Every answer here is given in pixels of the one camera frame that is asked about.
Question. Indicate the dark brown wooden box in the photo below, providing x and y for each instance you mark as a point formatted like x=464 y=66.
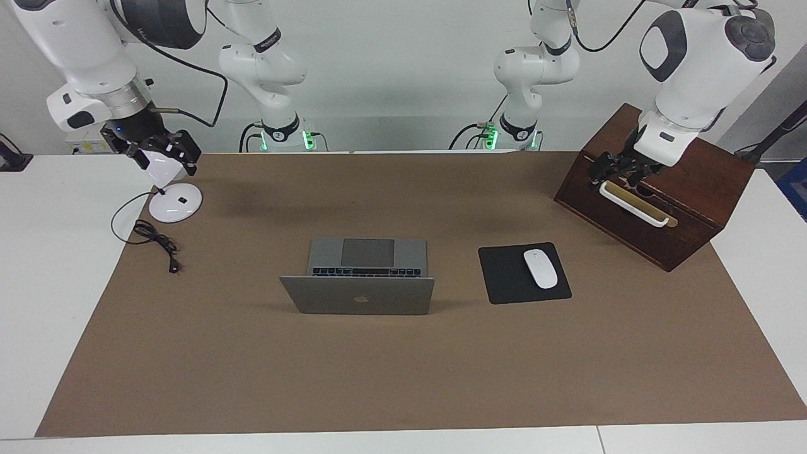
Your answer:
x=700 y=189

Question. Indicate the black camera stand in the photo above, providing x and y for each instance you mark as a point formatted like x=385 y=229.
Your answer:
x=778 y=132

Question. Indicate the brown table mat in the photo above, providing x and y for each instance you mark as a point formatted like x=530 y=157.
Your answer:
x=403 y=366

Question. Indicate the white computer mouse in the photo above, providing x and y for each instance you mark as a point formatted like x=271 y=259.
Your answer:
x=541 y=268

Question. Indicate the black mouse pad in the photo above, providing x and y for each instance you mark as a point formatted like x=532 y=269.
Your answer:
x=504 y=277

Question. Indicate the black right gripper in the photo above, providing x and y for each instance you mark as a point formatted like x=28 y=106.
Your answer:
x=139 y=132

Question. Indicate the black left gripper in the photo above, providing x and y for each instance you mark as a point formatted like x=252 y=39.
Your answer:
x=637 y=165

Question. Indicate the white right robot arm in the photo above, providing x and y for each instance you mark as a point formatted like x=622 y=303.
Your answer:
x=75 y=38

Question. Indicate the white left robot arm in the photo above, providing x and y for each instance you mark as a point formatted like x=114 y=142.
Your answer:
x=700 y=57

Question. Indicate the white wall power strip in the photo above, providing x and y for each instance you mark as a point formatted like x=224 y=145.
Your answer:
x=85 y=146

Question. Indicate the grey laptop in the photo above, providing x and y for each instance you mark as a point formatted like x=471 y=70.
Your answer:
x=365 y=296

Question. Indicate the black stand foot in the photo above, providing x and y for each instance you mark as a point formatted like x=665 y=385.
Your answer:
x=12 y=161

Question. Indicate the white desk lamp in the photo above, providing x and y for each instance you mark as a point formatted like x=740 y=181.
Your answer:
x=176 y=205

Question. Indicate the blue box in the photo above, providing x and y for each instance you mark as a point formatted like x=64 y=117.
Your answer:
x=795 y=189

